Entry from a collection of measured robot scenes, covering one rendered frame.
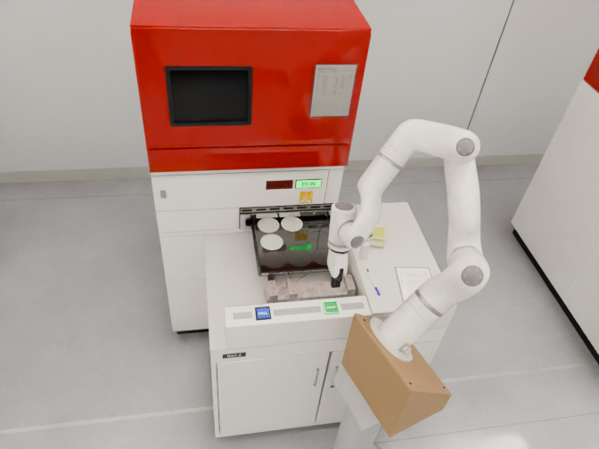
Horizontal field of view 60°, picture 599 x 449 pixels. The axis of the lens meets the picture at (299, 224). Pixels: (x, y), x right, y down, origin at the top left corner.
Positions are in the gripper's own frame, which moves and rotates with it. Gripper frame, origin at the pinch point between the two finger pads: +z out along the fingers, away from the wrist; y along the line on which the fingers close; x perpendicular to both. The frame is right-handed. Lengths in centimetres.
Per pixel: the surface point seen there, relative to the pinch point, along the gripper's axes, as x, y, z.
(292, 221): -5, -58, 10
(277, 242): -14.1, -45.5, 12.5
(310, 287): -3.6, -21.7, 19.4
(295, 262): -8.1, -33.6, 15.0
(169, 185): -59, -56, -12
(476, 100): 163, -212, 5
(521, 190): 208, -191, 74
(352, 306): 8.8, -3.2, 15.4
